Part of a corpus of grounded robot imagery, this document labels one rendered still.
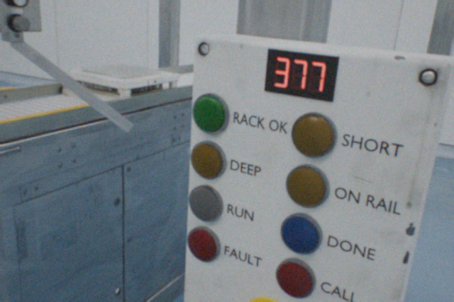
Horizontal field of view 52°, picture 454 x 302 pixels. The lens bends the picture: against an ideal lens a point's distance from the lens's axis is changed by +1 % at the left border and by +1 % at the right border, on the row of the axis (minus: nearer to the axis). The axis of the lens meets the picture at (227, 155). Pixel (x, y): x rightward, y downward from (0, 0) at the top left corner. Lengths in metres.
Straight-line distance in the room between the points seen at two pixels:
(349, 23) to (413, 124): 3.81
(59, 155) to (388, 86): 0.92
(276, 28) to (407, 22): 3.68
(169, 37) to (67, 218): 0.86
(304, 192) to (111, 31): 4.84
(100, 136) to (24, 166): 0.22
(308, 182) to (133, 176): 1.12
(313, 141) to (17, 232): 0.94
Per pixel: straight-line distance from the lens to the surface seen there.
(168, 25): 1.82
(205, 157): 0.34
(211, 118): 0.33
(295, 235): 0.32
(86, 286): 1.41
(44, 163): 1.10
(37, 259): 1.24
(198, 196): 0.35
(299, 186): 0.31
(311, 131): 0.30
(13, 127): 1.02
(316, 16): 0.39
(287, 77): 0.30
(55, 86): 1.43
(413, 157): 0.29
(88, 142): 1.17
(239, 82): 0.32
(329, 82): 0.29
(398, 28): 4.04
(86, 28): 5.30
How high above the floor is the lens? 1.10
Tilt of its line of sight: 19 degrees down
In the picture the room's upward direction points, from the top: 4 degrees clockwise
